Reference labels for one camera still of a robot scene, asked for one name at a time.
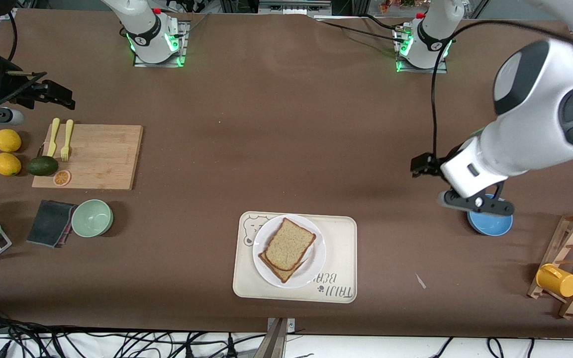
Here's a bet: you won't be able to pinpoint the pale yellow plastic fork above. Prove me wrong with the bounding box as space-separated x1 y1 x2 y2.
60 119 75 162

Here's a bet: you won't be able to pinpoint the aluminium frame rail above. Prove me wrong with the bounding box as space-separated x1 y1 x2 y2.
0 7 17 53

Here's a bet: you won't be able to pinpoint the cream bear print tray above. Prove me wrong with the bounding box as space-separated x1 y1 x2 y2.
232 211 358 304

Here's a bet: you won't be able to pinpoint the blue bowl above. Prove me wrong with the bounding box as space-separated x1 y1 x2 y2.
468 196 513 237

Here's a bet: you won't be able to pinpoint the yellow lemon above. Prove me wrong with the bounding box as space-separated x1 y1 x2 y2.
0 153 22 177
0 129 22 153

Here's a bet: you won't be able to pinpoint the brown bread slice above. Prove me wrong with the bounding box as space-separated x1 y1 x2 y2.
265 217 317 272
258 249 312 284

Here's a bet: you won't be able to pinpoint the wooden cutting board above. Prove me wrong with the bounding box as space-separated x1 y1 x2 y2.
31 124 144 190

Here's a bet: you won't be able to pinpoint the dark green avocado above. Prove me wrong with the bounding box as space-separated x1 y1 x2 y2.
26 156 59 177

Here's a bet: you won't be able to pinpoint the round white plate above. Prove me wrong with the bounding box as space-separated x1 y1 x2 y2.
252 214 327 289

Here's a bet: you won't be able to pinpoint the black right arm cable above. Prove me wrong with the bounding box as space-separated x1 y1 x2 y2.
0 7 48 111

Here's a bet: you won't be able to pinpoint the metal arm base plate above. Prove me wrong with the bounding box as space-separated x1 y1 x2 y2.
393 25 449 74
133 20 190 68

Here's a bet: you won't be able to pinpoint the grey equipment box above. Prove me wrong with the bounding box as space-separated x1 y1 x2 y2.
258 0 333 15

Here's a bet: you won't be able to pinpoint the pale yellow plastic knife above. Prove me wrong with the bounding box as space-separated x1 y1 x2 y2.
47 117 61 158

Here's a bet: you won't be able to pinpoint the dark grey folded cloth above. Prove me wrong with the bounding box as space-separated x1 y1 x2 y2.
26 200 77 248

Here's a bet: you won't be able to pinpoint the black base power cable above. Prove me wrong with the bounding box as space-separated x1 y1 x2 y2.
314 15 406 45

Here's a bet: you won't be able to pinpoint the tangled black floor cables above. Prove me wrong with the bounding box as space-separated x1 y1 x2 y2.
0 318 317 358

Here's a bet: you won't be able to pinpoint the pale green bowl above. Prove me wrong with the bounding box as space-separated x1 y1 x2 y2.
71 199 114 238

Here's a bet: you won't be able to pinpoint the yellow mug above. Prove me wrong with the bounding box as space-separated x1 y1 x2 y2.
536 264 573 298

